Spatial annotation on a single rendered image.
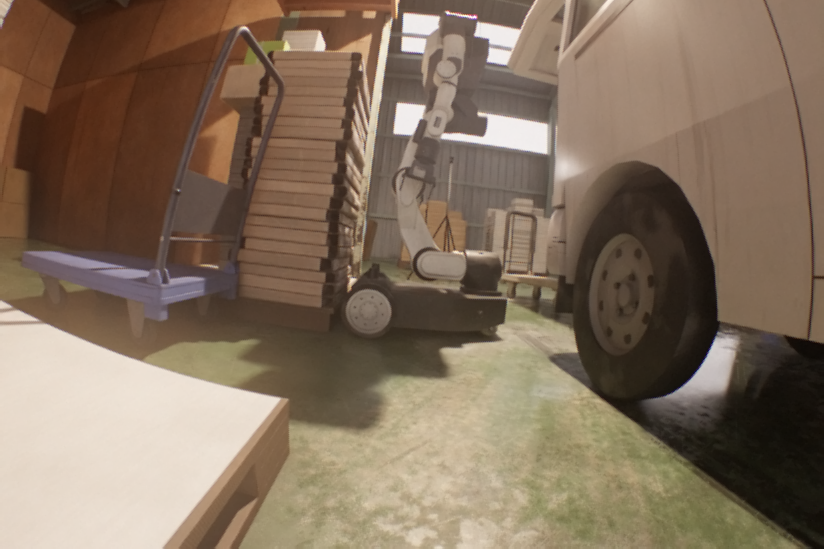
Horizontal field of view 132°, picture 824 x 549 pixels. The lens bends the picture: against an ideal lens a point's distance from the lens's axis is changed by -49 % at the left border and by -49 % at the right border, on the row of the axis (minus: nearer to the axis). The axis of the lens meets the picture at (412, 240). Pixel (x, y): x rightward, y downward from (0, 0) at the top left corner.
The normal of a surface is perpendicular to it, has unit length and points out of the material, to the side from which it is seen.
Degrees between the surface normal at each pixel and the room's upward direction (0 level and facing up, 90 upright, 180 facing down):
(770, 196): 92
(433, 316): 90
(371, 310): 90
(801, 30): 90
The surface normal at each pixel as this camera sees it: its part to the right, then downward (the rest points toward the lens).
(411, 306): 0.07, -0.02
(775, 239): -1.00, 0.07
